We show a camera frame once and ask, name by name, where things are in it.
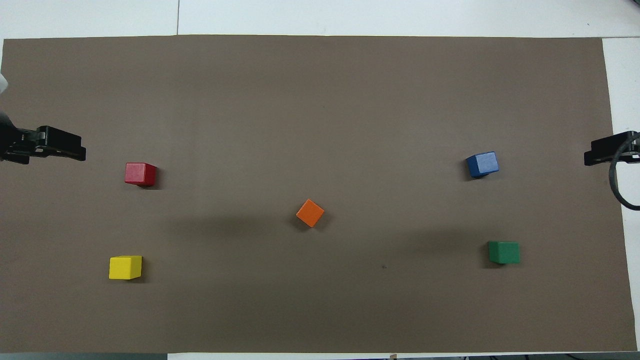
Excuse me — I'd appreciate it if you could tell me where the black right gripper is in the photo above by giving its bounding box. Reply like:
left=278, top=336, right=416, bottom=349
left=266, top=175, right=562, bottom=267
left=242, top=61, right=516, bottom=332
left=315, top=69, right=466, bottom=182
left=583, top=130, right=640, bottom=167

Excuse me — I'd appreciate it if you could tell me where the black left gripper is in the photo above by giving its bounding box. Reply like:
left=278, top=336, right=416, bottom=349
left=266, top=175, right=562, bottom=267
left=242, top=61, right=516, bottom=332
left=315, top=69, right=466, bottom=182
left=0, top=123, right=87, bottom=165

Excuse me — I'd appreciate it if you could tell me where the red wooden block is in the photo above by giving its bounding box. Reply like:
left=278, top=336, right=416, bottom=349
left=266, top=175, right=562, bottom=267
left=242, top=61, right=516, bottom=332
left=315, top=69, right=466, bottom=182
left=124, top=162, right=158, bottom=188

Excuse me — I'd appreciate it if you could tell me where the blue wooden block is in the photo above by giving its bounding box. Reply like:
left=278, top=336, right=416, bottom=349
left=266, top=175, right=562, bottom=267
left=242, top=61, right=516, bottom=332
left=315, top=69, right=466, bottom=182
left=465, top=151, right=500, bottom=179

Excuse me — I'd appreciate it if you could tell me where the yellow wooden block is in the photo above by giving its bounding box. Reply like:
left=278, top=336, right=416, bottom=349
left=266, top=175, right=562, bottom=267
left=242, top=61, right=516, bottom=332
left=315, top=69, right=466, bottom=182
left=109, top=255, right=143, bottom=280

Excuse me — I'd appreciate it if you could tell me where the green wooden block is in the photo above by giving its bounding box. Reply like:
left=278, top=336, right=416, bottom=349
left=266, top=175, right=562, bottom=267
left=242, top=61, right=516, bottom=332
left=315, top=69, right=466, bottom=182
left=488, top=241, right=521, bottom=265

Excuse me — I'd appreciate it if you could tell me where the orange wooden block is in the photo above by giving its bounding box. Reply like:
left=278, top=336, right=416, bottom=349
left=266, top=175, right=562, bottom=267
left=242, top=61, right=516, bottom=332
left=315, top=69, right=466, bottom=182
left=296, top=199, right=325, bottom=228

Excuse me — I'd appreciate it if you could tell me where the brown paper mat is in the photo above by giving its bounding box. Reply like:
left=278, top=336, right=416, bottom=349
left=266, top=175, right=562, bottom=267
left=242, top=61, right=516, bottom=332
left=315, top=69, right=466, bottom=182
left=0, top=35, right=638, bottom=354

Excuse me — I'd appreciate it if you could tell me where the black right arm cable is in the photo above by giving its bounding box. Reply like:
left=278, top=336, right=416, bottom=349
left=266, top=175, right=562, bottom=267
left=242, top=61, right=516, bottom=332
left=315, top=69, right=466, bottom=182
left=608, top=132, right=640, bottom=211

